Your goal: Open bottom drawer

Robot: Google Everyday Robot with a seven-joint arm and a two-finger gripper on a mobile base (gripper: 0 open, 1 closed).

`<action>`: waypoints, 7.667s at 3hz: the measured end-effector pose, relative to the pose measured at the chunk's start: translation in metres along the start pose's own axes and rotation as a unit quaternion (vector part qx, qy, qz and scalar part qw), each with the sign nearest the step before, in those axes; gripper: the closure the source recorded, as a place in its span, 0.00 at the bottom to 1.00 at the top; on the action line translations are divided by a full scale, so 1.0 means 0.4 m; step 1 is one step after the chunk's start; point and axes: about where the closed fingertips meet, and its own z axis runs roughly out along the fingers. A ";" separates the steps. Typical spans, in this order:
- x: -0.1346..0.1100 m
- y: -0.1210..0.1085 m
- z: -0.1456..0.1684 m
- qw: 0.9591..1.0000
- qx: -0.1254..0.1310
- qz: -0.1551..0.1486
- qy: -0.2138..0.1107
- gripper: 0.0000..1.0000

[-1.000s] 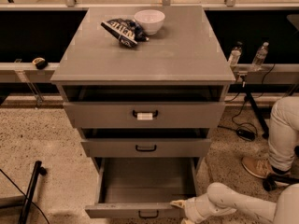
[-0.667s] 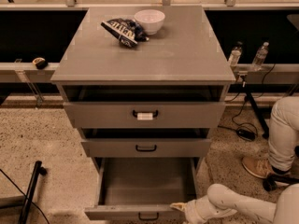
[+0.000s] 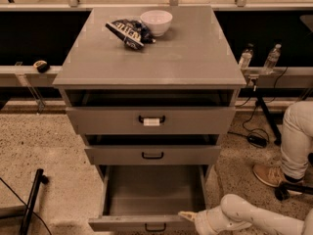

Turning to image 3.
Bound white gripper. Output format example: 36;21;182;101
178;209;224;235

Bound grey bottom drawer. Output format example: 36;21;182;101
89;165;207;233

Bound grey drawer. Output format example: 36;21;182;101
67;107;235;134
89;165;207;233
85;145;221;165

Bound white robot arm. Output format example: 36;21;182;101
178;194;313;235

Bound grey middle drawer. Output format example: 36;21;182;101
85;145;221;165

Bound grey drawer cabinet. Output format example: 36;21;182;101
52;5;247;181

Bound grey top drawer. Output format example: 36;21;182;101
67;107;235;134

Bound black chair caster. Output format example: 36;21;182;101
275;183;313;201

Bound black power adapter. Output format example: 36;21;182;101
247;134;267;148

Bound black tripod leg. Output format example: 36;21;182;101
254;89;282;146

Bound person leg light trousers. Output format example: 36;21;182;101
281;101;313;181

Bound black stand leg left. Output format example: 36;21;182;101
19;168;49;235

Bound left clear water bottle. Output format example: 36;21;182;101
239;43;254;71

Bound clear water bottle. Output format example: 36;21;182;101
263;44;282;74
239;43;254;71

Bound right clear water bottle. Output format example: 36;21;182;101
263;44;282;74

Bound dark snack bag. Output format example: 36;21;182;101
106;19;156;50

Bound white bowl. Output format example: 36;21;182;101
140;10;173;37

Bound yellow black tape measure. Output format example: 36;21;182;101
33;60;50;73

